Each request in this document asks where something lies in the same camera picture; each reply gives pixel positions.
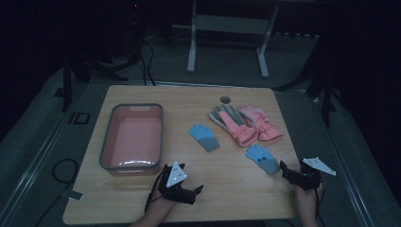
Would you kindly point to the person's left hand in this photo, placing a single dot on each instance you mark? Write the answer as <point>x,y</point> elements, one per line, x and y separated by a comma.
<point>160,205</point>

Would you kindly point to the grey tape piece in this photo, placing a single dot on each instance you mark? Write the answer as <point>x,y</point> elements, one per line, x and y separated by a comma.
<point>75,195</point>

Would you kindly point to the person's right hand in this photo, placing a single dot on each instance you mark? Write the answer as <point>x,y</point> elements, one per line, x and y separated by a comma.
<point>307,200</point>

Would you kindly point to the pink padded glove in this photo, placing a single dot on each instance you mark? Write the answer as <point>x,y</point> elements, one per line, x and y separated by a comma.
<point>263,123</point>

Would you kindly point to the pink basin with grey rim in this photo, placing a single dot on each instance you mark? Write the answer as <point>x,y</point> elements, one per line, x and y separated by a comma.
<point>134,138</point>

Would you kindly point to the white metal desk frame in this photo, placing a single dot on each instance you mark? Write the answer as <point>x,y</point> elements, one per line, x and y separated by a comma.
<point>231,23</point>

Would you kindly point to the round grey table grommet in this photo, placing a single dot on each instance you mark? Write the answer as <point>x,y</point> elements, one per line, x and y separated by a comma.
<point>225,100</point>

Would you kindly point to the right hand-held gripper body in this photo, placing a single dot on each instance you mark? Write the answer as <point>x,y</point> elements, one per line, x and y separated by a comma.
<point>307,179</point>

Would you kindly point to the blue knit glove with dots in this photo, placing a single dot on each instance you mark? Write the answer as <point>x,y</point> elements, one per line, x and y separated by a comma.
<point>263,159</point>

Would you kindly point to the plain blue knit glove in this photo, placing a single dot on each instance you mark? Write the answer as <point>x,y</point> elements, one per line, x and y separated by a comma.
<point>204,136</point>

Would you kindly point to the black tripod stand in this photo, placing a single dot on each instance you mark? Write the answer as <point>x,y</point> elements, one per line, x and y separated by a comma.
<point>324,88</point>
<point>78,69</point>

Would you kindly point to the pink glove with grey palm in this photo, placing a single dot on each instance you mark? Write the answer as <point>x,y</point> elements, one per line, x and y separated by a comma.
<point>235,126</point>

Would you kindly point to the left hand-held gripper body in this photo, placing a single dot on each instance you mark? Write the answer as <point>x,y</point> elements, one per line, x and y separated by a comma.
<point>171,187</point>

